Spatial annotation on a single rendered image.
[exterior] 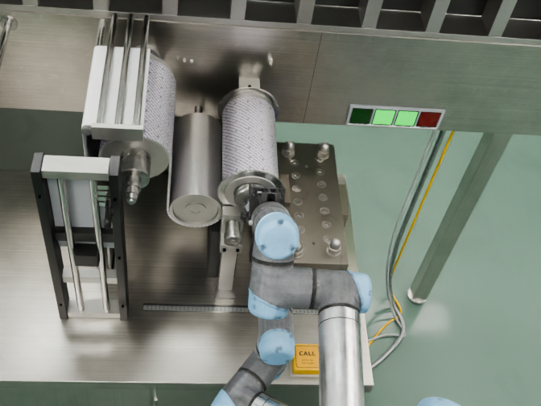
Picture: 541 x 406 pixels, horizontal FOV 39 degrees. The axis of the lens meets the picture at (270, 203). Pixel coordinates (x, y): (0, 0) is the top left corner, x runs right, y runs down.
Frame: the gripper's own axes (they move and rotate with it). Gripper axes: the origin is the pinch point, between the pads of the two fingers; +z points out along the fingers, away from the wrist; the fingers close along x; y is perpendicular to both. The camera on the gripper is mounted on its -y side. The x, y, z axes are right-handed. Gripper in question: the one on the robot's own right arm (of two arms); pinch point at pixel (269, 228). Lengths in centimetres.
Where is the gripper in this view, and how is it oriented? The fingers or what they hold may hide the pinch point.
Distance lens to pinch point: 181.8
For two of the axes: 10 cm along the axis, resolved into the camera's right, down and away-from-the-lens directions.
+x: -9.9, -0.4, -1.1
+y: 1.1, -6.2, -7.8
